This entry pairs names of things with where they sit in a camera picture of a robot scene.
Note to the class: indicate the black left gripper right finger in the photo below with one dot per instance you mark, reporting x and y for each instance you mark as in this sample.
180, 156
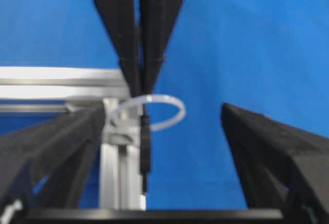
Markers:
279, 166

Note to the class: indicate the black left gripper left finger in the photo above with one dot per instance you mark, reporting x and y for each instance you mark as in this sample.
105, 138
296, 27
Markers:
48, 164

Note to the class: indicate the silver aluminium extrusion frame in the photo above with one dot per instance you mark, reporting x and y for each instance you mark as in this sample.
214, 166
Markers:
48, 91

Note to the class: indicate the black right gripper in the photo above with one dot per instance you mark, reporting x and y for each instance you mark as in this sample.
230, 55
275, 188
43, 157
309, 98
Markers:
156, 23

